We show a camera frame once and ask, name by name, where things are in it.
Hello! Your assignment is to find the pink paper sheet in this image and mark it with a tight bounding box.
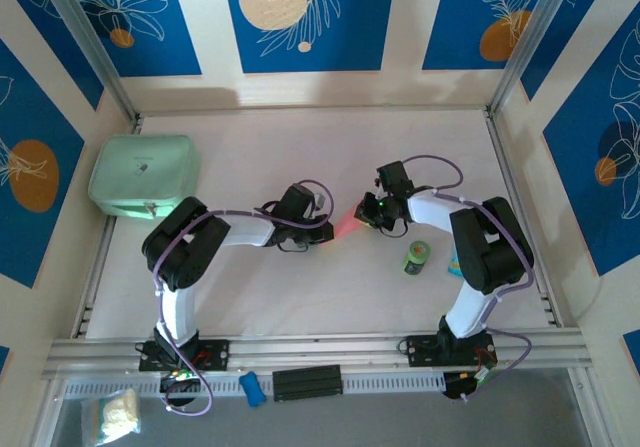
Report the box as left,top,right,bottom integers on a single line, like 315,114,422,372
333,206,364,241

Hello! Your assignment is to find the green can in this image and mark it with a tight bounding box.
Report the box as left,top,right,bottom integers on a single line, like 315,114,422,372
401,239,432,277

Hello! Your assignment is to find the blue and white sachet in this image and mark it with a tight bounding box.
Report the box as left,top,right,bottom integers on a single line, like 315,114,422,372
446,246,465,278

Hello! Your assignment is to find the black ribbed block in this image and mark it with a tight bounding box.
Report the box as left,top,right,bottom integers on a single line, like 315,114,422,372
272,364,344,402

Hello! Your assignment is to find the blue bone-shaped toy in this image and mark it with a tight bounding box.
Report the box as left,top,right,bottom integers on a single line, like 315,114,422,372
238,371,266,409

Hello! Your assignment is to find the mint green zip pouch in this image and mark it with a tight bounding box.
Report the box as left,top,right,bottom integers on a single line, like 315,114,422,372
88,133,202,221

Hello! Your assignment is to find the white crumpled bag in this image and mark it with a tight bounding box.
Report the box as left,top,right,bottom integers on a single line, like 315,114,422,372
80,387,142,443

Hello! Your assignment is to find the aluminium frame rail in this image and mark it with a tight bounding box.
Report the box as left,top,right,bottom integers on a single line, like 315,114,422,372
42,327,596,381

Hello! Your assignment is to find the aluminium side rail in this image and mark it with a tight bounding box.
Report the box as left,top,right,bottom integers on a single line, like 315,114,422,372
71,114,145,339
483,108,566,329

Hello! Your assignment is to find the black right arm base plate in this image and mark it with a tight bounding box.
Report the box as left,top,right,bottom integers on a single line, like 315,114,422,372
405,333,497,368

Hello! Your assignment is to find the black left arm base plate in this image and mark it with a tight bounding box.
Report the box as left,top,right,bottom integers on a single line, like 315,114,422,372
138,338,231,373

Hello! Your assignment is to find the grey slotted cable duct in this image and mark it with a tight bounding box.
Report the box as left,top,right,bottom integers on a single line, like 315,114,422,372
63,371,446,399

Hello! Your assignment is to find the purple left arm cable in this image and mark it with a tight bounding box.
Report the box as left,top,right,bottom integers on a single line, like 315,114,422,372
152,179,335,417

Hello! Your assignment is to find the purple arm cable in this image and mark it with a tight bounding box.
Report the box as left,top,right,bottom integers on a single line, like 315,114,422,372
402,154,535,404
152,179,335,417

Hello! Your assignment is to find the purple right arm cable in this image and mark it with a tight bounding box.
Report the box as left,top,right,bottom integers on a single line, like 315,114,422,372
402,154,535,404

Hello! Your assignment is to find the aluminium frame post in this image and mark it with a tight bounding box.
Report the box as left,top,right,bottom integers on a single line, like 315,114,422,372
37,0,142,124
487,0,584,116

